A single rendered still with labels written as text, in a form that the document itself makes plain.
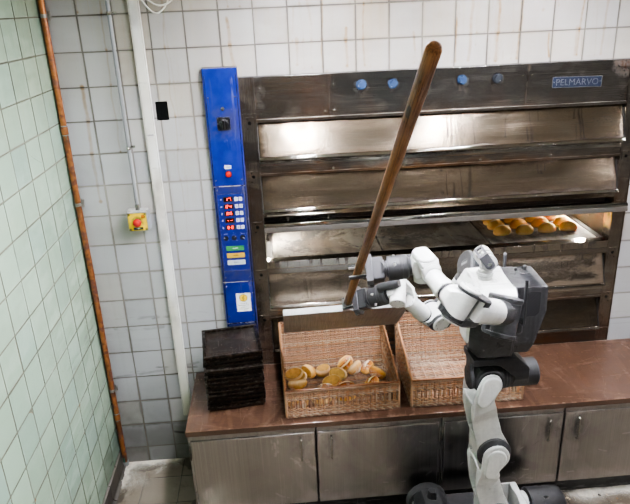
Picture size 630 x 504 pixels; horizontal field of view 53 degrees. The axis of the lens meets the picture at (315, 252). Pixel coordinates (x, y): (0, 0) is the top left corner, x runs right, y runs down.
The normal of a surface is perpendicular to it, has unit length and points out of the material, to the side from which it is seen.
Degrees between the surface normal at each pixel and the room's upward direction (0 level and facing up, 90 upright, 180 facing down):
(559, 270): 70
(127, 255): 90
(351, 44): 90
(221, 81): 90
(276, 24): 90
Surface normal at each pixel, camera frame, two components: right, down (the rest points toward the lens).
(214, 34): 0.07, 0.36
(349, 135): 0.05, 0.02
